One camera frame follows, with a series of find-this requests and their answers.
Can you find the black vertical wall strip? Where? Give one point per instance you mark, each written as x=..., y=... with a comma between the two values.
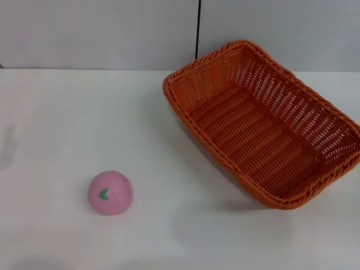
x=198, y=28

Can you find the orange woven plastic basket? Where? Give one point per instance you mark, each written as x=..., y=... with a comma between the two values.
x=253, y=132

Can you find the pink peach toy ball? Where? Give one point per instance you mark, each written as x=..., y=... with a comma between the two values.
x=112, y=197

